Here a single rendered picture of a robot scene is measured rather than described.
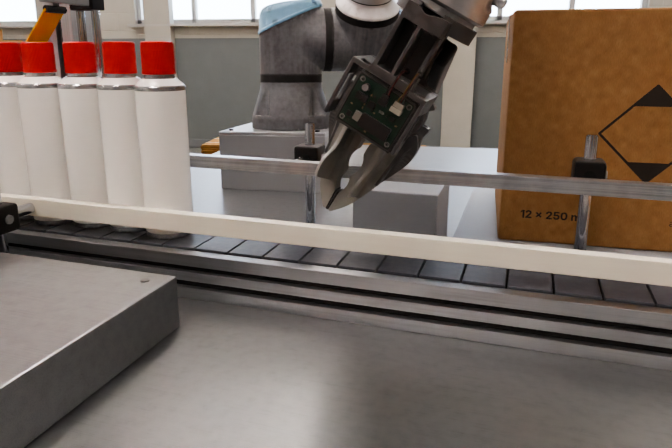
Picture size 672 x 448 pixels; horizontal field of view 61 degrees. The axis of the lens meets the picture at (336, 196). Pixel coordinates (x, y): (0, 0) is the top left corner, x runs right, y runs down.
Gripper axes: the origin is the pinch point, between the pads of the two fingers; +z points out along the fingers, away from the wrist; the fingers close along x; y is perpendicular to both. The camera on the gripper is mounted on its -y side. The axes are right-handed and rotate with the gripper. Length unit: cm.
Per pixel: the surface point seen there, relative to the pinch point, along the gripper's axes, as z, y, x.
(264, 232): 5.5, 4.6, -3.5
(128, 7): 152, -503, -381
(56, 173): 15.7, 2.3, -28.5
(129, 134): 6.5, 2.0, -22.2
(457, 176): -7.8, -2.4, 8.9
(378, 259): 2.3, 1.9, 7.0
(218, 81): 170, -516, -256
